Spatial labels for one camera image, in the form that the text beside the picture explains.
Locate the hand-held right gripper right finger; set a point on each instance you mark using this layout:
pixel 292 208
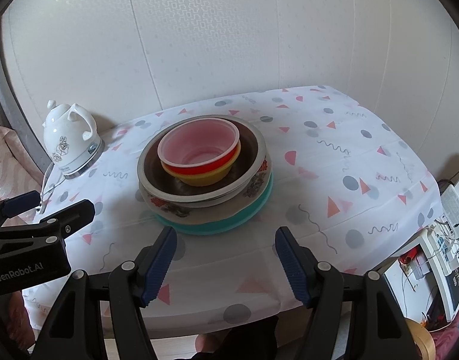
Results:
pixel 293 270

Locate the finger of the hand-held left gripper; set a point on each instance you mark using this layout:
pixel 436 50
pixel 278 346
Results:
pixel 72 215
pixel 21 201

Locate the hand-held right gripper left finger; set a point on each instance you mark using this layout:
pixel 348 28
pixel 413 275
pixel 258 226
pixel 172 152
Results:
pixel 158 270

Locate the teal plastic plate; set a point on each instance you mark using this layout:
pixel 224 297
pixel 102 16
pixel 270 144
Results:
pixel 252 217

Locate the white deep plate red pattern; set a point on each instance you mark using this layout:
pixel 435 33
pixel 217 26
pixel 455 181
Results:
pixel 214 212

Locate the yellow plastic bowl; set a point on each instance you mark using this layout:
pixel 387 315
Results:
pixel 214 178

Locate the stainless steel bowl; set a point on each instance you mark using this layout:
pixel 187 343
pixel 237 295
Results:
pixel 248 150

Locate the red plastic bowl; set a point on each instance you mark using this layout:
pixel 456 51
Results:
pixel 197 146

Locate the white ceramic electric kettle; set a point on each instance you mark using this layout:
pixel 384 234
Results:
pixel 68 138

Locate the patterned white tablecloth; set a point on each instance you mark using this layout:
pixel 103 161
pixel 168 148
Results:
pixel 327 165

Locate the white electronic device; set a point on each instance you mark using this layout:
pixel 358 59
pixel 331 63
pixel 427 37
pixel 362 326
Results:
pixel 435 270

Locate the brown tape roll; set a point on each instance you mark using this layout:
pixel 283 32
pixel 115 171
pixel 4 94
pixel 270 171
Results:
pixel 422 339

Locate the grey door frame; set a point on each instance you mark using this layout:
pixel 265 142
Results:
pixel 12 112

